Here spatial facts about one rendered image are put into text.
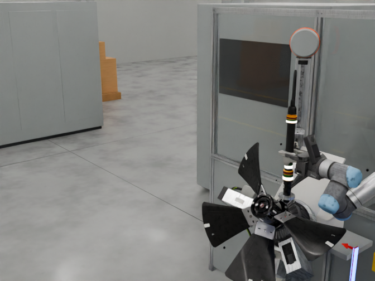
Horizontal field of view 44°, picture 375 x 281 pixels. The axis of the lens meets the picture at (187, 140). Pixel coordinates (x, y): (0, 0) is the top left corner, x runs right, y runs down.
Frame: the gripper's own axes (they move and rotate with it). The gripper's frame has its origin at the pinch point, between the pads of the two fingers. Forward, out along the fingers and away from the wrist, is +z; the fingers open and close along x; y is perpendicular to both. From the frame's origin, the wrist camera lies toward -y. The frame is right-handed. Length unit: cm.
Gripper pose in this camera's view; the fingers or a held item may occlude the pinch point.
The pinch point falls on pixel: (284, 150)
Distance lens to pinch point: 204.8
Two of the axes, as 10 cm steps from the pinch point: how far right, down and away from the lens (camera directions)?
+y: 0.0, 9.5, 3.0
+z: -6.3, -2.4, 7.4
